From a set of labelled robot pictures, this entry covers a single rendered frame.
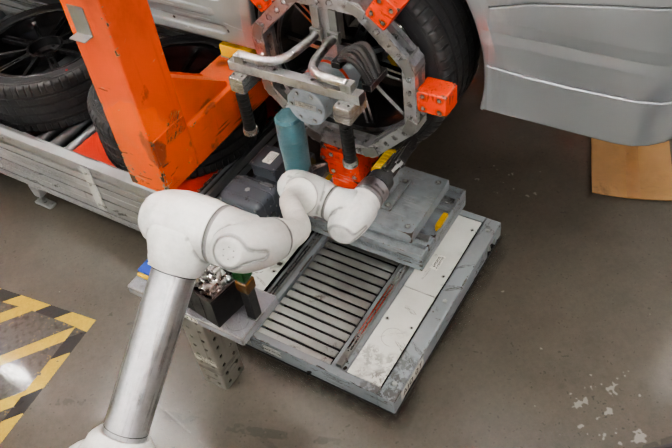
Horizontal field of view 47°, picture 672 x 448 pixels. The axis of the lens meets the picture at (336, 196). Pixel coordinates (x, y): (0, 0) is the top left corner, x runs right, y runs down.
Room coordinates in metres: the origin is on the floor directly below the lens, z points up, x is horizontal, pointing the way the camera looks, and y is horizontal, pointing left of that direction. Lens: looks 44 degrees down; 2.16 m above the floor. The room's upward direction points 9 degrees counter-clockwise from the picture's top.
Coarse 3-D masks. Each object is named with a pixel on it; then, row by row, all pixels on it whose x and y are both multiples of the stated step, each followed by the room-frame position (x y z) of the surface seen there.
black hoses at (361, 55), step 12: (348, 48) 1.71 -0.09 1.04; (360, 48) 1.69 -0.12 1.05; (372, 48) 1.70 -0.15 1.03; (336, 60) 1.75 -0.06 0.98; (348, 60) 1.66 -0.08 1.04; (360, 60) 1.67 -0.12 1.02; (372, 60) 1.68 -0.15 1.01; (360, 72) 1.63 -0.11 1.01; (372, 72) 1.65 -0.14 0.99; (384, 72) 1.67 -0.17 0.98; (372, 84) 1.62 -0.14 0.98
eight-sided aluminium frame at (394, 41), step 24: (288, 0) 1.92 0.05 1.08; (312, 0) 1.87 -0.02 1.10; (336, 0) 1.82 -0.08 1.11; (360, 0) 1.80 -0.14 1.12; (264, 24) 1.98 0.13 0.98; (264, 48) 1.99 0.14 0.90; (384, 48) 1.74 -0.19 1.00; (408, 48) 1.75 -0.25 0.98; (408, 72) 1.70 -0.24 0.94; (408, 96) 1.70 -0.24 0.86; (408, 120) 1.70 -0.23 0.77; (336, 144) 1.86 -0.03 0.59; (360, 144) 1.81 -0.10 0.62; (384, 144) 1.76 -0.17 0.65
